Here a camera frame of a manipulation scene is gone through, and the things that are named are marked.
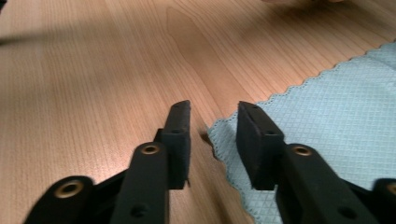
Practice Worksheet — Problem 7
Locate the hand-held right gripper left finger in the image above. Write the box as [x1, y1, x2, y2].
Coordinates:
[109, 99, 191, 224]

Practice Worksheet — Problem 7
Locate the teal cleaning cloth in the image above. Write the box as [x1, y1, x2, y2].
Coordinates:
[206, 41, 396, 224]

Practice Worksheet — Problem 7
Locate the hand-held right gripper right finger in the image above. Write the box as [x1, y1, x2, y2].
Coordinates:
[235, 100, 380, 224]

